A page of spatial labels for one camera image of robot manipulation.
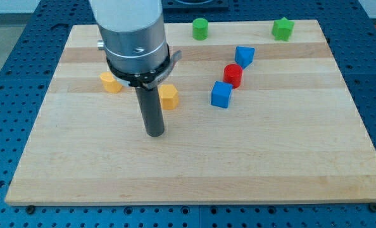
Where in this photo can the yellow hexagon block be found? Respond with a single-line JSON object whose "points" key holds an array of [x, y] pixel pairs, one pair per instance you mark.
{"points": [[169, 96]]}

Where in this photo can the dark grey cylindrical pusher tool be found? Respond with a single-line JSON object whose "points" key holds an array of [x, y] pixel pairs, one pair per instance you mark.
{"points": [[149, 103]]}

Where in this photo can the blue cube block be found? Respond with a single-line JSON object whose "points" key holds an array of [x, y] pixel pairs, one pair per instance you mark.
{"points": [[221, 94]]}

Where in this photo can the green star block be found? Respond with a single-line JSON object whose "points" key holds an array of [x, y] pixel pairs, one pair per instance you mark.
{"points": [[282, 29]]}

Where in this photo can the green cylinder block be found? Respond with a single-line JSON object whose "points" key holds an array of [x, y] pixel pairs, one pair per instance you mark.
{"points": [[200, 29]]}

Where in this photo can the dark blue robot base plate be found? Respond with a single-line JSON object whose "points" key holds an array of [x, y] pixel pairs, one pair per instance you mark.
{"points": [[195, 4]]}

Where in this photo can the blue triangular block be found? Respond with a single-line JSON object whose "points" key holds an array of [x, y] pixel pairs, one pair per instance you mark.
{"points": [[244, 56]]}

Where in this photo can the light wooden board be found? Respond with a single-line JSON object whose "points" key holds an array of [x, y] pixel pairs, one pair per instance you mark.
{"points": [[291, 134]]}

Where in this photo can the red cylinder block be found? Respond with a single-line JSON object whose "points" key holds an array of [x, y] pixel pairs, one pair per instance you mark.
{"points": [[232, 74]]}

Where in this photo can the yellow rounded block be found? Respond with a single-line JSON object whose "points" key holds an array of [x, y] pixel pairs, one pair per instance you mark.
{"points": [[109, 83]]}

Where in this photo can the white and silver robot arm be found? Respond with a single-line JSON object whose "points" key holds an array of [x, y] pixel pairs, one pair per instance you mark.
{"points": [[133, 33]]}

